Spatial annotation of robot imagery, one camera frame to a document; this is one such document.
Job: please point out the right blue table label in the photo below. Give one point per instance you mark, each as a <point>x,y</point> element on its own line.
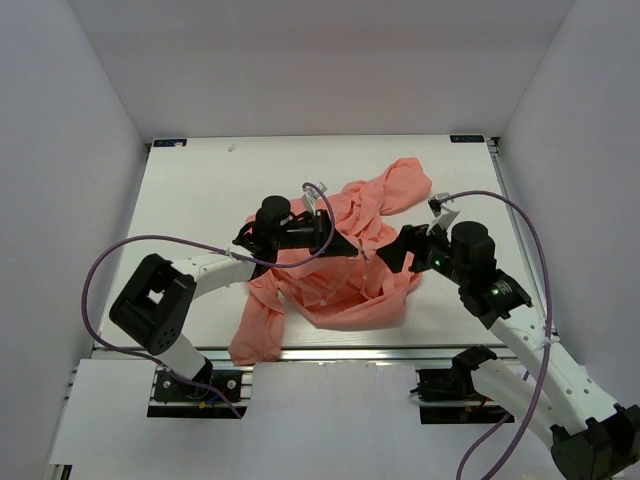
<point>466,138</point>

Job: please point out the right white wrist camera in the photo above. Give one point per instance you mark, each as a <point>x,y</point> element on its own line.
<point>444,211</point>

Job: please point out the front white panel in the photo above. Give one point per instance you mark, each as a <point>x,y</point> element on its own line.
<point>345,420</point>

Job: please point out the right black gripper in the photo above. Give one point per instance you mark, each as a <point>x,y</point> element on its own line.
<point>415,240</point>

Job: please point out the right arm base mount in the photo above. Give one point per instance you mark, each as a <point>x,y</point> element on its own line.
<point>448,397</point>

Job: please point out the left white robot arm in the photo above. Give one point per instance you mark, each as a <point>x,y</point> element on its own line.
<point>153,305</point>

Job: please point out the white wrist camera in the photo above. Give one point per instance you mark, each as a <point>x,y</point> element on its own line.
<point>313,196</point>
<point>444,211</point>

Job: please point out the front aluminium rail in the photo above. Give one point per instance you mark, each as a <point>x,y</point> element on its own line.
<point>338,354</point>

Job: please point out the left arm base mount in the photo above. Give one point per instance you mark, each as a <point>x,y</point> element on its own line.
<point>172,399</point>

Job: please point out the blue table label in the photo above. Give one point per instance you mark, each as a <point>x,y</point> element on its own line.
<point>466,138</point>
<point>169,143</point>

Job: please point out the salmon pink jacket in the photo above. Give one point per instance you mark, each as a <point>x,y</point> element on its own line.
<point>337,292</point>

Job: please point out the right aluminium side rail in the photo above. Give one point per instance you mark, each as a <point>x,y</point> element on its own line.
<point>536,267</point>

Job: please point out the left blue table label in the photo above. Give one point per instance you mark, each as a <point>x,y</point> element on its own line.
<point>169,143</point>

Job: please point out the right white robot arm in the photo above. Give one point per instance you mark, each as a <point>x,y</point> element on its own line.
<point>588,433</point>

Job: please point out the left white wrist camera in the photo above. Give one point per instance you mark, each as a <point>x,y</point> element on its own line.
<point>313,196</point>

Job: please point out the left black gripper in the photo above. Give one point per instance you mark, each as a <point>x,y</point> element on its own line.
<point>321,230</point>

